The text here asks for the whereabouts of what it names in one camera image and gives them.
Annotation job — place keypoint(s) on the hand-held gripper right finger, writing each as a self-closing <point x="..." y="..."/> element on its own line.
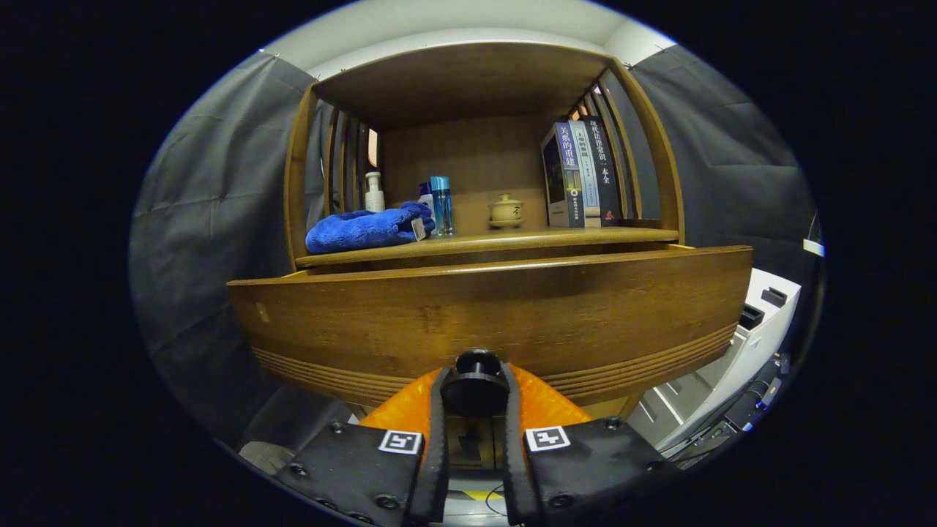
<point x="512" y="461"/>

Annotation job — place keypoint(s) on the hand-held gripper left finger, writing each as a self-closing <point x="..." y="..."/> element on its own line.
<point x="439" y="454"/>

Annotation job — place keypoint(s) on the wooden drawer with black knob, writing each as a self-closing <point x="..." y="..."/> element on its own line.
<point x="476" y="315"/>

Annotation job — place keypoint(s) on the wooden countertop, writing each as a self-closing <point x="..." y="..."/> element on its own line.
<point x="512" y="240"/>

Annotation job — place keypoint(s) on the wooden cabinet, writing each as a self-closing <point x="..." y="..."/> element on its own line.
<point x="468" y="80"/>

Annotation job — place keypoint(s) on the yellow black floor tape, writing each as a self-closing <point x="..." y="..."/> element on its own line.
<point x="479" y="495"/>

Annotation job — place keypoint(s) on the beige saucer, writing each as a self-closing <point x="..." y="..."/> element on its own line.
<point x="506" y="224"/>

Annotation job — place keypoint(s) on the blue folded towel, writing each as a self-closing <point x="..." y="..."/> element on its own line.
<point x="359" y="230"/>

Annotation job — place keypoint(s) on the clear blue bottle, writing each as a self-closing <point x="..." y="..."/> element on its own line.
<point x="441" y="208"/>

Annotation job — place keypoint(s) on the beige lidded teacup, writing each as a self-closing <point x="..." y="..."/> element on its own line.
<point x="506" y="208"/>

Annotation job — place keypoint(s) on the small white blue bottle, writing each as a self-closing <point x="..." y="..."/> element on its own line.
<point x="424" y="196"/>

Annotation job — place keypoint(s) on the white pump bottle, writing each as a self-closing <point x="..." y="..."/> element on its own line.
<point x="375" y="197"/>

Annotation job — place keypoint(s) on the light grey spine book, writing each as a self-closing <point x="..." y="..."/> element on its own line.
<point x="588" y="183"/>

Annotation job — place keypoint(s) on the blue spine book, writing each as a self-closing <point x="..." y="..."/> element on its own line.
<point x="567" y="176"/>

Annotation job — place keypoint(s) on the black spine book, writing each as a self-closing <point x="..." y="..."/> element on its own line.
<point x="604" y="168"/>

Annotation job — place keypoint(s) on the black backdrop cloth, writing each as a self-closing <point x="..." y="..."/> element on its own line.
<point x="212" y="219"/>

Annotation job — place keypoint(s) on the white shelf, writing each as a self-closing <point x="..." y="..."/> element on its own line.
<point x="812" y="247"/>

